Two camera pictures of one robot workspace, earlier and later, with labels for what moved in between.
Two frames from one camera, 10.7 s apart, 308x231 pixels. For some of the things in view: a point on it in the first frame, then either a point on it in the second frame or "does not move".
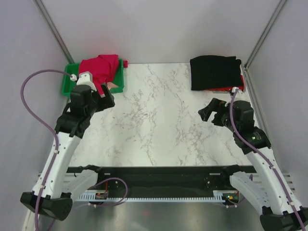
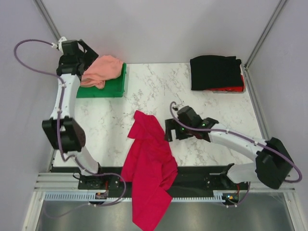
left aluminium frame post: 56,33 does not move
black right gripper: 215,105 to 169,125
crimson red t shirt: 104,69 to 150,165
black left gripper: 105,102 to 90,56
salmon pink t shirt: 111,85 to 103,68
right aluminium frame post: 260,43 does not move
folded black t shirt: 209,72 does not move
